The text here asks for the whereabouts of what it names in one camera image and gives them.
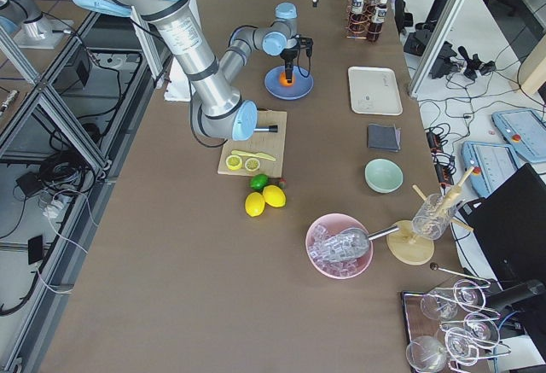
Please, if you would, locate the orange fruit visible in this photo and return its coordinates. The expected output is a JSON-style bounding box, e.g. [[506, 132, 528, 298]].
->
[[278, 71, 296, 87]]

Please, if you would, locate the blue plate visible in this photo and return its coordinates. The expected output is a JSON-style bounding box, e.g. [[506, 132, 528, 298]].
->
[[264, 66, 314, 101]]

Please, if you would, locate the tea bottle back left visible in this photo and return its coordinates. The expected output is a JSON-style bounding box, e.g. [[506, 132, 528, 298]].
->
[[348, 0, 365, 36]]

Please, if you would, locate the steel muddler black tip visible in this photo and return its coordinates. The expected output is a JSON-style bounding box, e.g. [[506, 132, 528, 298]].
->
[[254, 125, 278, 133]]

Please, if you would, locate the tea bottle front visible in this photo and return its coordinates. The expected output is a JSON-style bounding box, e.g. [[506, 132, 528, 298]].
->
[[367, 0, 388, 42]]

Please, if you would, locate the cream rabbit tray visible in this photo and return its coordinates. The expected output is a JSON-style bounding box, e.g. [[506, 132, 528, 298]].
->
[[347, 66, 403, 116]]

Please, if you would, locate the wooden cutting board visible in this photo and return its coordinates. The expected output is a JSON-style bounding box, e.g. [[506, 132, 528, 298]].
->
[[218, 110, 288, 178]]

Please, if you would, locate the yellow plastic knife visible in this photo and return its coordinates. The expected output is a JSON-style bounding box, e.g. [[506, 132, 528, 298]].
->
[[230, 149, 276, 161]]

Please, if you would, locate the lemon slice upper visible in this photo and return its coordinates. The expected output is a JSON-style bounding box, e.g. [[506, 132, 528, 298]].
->
[[244, 157, 261, 172]]

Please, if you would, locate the grey folded cloth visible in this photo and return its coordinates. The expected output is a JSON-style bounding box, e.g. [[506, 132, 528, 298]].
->
[[367, 124, 401, 152]]

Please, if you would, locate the green lime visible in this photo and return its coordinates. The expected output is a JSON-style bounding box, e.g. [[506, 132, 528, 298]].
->
[[250, 173, 269, 192]]

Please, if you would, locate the yellow lemon upper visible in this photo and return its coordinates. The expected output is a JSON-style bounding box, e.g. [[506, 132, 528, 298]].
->
[[262, 185, 287, 207]]

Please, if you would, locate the yellow lemon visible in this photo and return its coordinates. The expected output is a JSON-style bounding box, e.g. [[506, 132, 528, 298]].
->
[[244, 192, 265, 218], [262, 185, 287, 207]]

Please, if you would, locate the yellow lemon lower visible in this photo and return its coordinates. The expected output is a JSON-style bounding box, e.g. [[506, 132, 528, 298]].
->
[[244, 192, 265, 218]]

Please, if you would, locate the mint green bowl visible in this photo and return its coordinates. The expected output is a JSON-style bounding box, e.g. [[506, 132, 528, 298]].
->
[[364, 159, 404, 194]]

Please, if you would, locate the pink bowl of ice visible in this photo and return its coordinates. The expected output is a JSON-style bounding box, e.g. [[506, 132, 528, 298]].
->
[[305, 213, 374, 279]]

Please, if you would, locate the metal ice scoop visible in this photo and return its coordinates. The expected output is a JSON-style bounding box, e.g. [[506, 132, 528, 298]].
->
[[323, 225, 399, 262]]

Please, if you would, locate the glass cup on stand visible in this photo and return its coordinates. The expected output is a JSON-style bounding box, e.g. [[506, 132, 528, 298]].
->
[[411, 194, 456, 241]]

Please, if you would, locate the blue teach pendant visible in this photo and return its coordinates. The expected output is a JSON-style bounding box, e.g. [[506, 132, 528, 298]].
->
[[491, 108, 545, 163], [461, 141, 521, 197]]

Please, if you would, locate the wine glass rack tray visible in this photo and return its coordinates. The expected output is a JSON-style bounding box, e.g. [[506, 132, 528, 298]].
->
[[404, 262, 512, 372]]

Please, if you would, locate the copper wire bottle rack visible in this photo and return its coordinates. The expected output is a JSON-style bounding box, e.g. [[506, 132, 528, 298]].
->
[[346, 0, 388, 42]]

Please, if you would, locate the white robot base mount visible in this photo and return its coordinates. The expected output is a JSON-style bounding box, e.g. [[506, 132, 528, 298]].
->
[[164, 58, 190, 102]]

